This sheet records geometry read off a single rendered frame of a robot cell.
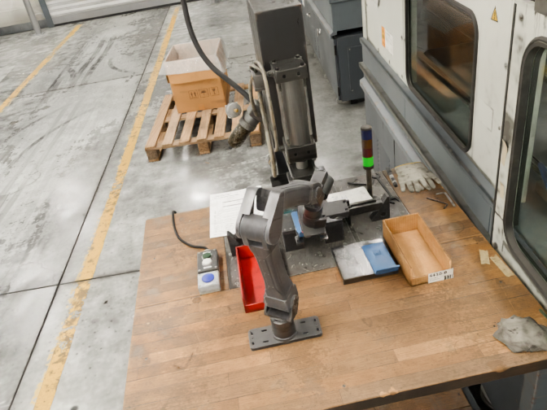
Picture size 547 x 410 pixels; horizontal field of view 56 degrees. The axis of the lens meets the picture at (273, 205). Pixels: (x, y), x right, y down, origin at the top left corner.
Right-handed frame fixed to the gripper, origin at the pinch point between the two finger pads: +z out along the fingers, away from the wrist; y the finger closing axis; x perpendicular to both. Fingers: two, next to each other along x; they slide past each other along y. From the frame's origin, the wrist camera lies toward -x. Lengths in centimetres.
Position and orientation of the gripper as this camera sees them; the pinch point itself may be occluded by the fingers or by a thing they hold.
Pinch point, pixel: (309, 232)
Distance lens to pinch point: 161.2
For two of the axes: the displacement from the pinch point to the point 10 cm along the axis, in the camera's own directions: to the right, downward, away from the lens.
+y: -1.9, -8.7, 4.6
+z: 0.1, 4.6, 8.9
